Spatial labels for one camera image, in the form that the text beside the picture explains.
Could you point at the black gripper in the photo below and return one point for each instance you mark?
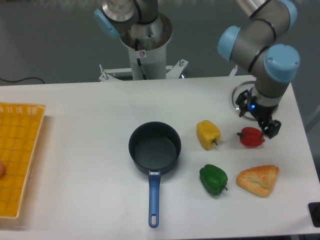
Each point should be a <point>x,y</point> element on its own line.
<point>263,114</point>

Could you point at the triangle bread pastry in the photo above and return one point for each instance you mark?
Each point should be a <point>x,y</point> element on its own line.
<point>258,180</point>

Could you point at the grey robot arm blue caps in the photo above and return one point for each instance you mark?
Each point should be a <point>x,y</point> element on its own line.
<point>252,48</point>

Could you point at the red bell pepper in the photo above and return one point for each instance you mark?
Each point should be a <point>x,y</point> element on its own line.
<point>251,137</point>

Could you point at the glass pot lid blue knob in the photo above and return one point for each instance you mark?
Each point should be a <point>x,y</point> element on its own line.
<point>247,85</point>

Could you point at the yellow bell pepper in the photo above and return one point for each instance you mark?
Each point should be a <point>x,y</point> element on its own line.
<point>208,134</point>

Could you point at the green bell pepper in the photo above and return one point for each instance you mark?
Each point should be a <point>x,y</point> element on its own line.
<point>214,179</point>

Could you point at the black device at table edge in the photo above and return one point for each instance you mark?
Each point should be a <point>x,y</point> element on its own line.
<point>314,210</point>

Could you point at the yellow woven basket tray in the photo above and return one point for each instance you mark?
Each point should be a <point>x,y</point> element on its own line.
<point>20,126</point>

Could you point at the white metal base frame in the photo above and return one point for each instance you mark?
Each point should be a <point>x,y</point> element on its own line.
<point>176,71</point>

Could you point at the dark saucepan blue handle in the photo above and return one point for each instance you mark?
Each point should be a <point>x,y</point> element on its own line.
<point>154,148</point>

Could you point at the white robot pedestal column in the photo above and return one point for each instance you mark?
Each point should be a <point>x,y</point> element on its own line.
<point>147,48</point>

